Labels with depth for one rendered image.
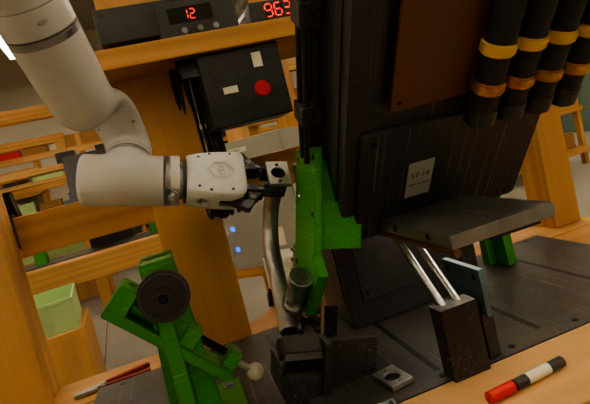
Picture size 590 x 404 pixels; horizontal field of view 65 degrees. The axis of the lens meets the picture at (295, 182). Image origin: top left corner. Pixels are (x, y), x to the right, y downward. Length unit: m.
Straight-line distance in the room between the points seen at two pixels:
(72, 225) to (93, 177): 0.41
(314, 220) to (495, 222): 0.26
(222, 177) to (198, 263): 0.34
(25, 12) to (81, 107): 0.13
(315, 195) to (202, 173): 0.20
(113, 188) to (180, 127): 0.33
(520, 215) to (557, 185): 0.81
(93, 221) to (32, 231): 0.13
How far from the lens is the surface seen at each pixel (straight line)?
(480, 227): 0.63
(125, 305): 0.74
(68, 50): 0.65
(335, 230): 0.74
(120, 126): 0.83
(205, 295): 1.09
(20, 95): 10.97
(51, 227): 1.17
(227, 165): 0.80
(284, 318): 0.78
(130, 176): 0.77
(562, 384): 0.74
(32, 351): 1.15
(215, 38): 0.97
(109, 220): 1.15
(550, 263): 1.16
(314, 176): 0.71
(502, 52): 0.64
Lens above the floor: 1.29
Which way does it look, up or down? 5 degrees down
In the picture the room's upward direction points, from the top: 14 degrees counter-clockwise
